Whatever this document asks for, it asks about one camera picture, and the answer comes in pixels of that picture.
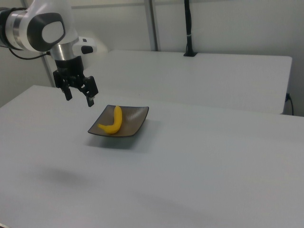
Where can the white side table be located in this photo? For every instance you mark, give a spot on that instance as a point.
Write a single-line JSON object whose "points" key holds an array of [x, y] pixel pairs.
{"points": [[202, 80]]}

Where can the yellow banana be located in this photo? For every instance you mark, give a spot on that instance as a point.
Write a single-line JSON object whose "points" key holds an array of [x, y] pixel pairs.
{"points": [[116, 123]]}

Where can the grey partition frame post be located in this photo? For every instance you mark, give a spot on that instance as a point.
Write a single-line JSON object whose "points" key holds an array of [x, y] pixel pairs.
{"points": [[152, 26]]}

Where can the black mount pole with clamp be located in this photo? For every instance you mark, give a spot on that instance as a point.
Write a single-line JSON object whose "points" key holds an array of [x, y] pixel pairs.
{"points": [[189, 28]]}

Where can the square brown ceramic plate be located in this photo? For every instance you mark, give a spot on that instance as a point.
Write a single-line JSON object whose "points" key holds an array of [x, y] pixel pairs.
{"points": [[133, 118]]}

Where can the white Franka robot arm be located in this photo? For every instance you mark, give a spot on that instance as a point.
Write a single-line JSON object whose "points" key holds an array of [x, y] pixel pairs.
{"points": [[35, 23]]}

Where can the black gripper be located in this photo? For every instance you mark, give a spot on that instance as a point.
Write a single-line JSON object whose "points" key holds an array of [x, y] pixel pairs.
{"points": [[70, 70]]}

